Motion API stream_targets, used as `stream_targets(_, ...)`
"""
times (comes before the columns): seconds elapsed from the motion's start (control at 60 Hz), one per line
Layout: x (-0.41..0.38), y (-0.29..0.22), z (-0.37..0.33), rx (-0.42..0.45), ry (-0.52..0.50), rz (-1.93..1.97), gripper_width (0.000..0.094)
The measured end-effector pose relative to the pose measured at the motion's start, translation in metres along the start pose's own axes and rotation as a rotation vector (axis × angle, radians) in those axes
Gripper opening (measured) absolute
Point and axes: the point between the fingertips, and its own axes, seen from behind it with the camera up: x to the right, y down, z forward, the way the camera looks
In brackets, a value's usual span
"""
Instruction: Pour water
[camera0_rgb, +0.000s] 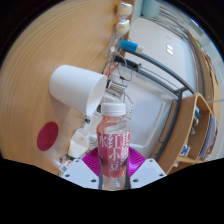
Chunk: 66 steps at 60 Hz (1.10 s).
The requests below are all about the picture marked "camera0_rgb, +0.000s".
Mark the metal cup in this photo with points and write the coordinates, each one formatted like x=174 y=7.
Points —
x=117 y=86

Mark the white paper cup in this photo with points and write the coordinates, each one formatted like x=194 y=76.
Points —
x=75 y=85

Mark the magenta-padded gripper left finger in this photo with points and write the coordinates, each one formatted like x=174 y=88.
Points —
x=80 y=173

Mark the grey metal desk frame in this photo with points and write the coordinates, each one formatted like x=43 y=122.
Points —
x=156 y=65

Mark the wooden shelf unit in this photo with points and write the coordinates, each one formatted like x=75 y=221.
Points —
x=186 y=133

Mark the flat round red coaster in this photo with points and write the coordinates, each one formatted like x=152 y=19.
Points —
x=47 y=136

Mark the small round white object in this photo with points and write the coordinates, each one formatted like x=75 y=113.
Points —
x=122 y=26
x=124 y=8

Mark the teal pillow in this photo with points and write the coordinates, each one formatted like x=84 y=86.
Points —
x=150 y=8

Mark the clear pink-labelled drink bottle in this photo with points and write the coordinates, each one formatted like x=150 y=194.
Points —
x=112 y=150

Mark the blue white-capped bottle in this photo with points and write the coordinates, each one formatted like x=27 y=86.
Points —
x=130 y=45

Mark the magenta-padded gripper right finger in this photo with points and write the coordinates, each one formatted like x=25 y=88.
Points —
x=146 y=172

